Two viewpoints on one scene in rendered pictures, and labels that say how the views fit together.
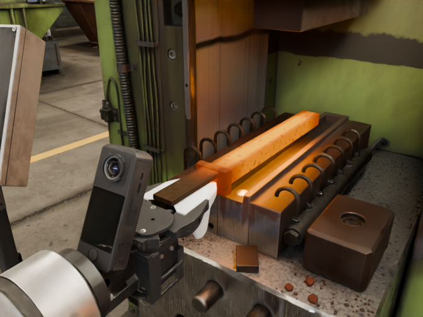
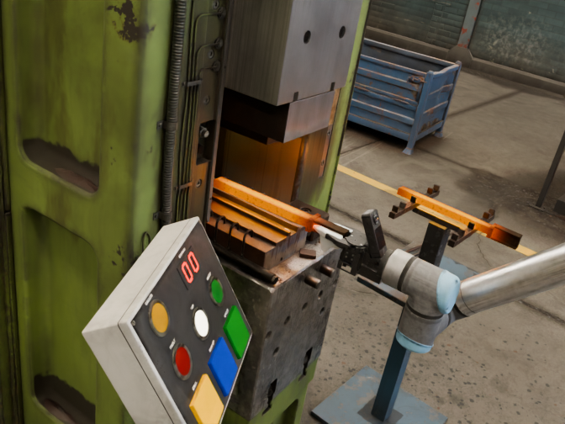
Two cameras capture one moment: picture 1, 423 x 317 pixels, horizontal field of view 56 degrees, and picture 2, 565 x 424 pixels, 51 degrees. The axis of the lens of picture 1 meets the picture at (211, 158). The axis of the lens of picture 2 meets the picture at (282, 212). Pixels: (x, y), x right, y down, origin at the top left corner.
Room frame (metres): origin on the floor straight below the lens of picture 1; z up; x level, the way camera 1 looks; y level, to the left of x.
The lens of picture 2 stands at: (0.66, 1.33, 1.75)
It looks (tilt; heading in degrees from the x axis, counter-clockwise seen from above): 27 degrees down; 265
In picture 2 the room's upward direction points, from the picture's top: 10 degrees clockwise
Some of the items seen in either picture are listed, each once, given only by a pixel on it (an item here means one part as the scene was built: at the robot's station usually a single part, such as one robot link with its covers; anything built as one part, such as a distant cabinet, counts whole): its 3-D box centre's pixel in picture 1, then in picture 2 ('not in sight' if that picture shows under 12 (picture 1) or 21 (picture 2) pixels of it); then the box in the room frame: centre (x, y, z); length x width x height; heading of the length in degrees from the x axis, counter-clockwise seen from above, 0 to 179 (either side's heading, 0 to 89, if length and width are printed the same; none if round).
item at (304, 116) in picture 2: not in sight; (240, 90); (0.68, -0.13, 1.32); 0.42 x 0.20 x 0.10; 144
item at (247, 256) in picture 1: (247, 258); (308, 253); (0.45, -0.05, 0.92); 0.04 x 0.03 x 0.01; 177
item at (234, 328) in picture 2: not in sight; (234, 331); (0.63, 0.42, 1.01); 0.07 x 0.05 x 0.07; 79
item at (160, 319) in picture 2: not in sight; (159, 317); (0.75, 0.60, 1.16); 0.05 x 0.03 x 0.04; 54
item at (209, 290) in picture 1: (206, 297); (313, 282); (0.43, 0.01, 0.87); 0.04 x 0.03 x 0.03; 144
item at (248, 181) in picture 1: (296, 148); (232, 202); (0.67, -0.15, 0.99); 0.42 x 0.05 x 0.01; 144
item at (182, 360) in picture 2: not in sight; (182, 361); (0.71, 0.61, 1.09); 0.05 x 0.03 x 0.04; 54
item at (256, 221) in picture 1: (282, 161); (224, 215); (0.68, -0.13, 0.96); 0.42 x 0.20 x 0.09; 144
